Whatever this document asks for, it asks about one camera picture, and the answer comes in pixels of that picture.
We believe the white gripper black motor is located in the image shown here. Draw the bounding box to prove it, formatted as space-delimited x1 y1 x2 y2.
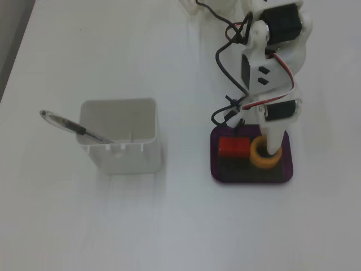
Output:
249 91 303 156

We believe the yellow tape roll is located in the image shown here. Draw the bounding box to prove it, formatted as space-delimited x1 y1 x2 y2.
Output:
250 135 283 169

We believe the red ribbed block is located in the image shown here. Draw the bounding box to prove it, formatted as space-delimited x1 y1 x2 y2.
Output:
218 136 252 160

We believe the purple metal tray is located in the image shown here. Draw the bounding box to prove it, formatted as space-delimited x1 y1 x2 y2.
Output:
210 124 294 186

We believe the white plastic container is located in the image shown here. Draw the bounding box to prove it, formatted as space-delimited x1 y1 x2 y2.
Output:
77 98 164 174

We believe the clear black ballpoint pen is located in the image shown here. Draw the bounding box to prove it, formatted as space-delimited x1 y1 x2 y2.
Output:
38 109 116 144

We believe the red white servo cable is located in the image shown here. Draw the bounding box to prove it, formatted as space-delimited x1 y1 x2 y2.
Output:
241 47 296 111

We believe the black cable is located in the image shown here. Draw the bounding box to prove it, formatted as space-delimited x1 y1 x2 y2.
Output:
195 0 253 133

